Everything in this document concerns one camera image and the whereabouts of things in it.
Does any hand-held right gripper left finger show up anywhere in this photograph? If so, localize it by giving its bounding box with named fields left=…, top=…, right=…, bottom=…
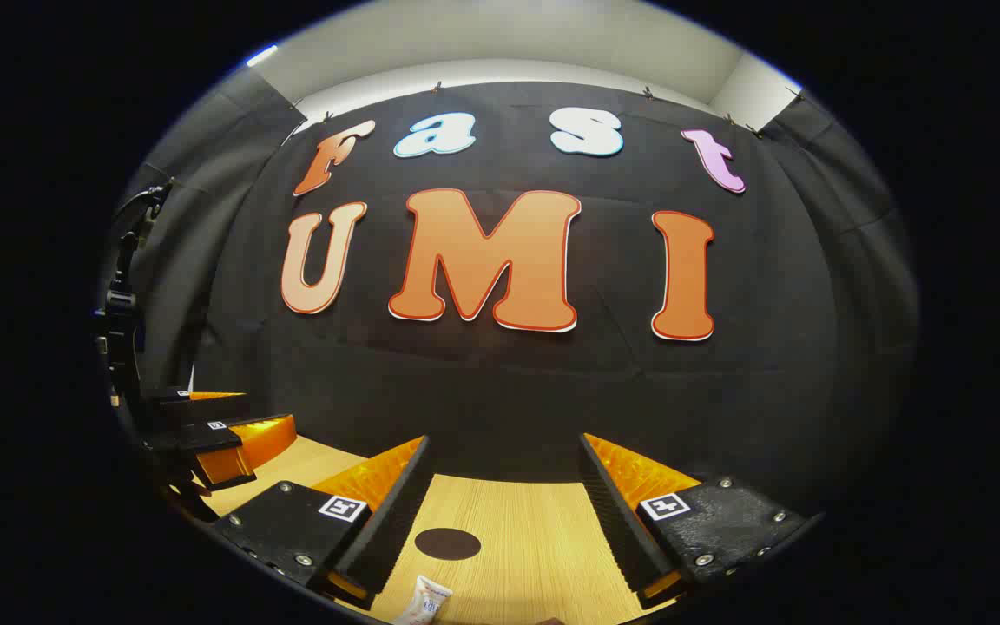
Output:
left=215, top=436, right=431, bottom=610

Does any white toothpaste tube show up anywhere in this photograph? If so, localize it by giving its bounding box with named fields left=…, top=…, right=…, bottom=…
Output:
left=391, top=575, right=454, bottom=625

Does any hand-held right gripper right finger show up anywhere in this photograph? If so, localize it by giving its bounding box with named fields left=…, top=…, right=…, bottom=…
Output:
left=578, top=432, right=826, bottom=610

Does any dark round coaster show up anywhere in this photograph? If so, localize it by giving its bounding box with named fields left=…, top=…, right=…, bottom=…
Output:
left=415, top=527, right=482, bottom=561

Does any wooden desktop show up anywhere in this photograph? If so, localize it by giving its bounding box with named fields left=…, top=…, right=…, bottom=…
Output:
left=192, top=434, right=683, bottom=625

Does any black backdrop cloth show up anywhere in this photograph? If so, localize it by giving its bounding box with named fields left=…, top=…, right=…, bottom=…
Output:
left=118, top=65, right=922, bottom=522

